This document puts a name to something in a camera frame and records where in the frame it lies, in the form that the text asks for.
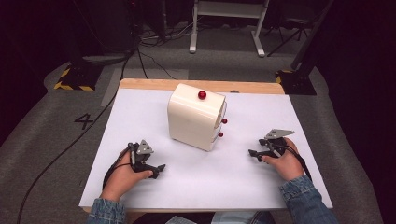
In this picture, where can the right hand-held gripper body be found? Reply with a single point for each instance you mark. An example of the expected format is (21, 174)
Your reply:
(275, 140)

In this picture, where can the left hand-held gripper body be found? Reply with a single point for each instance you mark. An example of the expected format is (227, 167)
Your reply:
(140, 155)

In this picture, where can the cream cabinet with drawers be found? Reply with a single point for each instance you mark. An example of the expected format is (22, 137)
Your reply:
(190, 121)

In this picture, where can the person's right hand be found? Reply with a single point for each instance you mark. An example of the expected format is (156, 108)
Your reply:
(288, 165)

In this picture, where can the person's left hand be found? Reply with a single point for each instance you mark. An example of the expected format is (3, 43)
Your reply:
(123, 180)

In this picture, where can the white table mat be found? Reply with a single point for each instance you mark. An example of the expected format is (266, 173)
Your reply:
(199, 180)

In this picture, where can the grey paper sheet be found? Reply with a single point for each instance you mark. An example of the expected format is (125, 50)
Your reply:
(180, 220)

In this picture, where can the stand base with striped tape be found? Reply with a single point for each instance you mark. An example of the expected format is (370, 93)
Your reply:
(295, 82)
(77, 77)

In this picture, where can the small red ball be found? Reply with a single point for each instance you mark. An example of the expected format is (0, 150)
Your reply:
(202, 94)

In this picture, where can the black tripod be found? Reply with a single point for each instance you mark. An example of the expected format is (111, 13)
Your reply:
(289, 28)

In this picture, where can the dark slanted stand post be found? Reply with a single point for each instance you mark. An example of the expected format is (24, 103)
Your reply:
(311, 34)

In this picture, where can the white metal table frame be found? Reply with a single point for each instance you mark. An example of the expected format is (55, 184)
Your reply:
(229, 12)

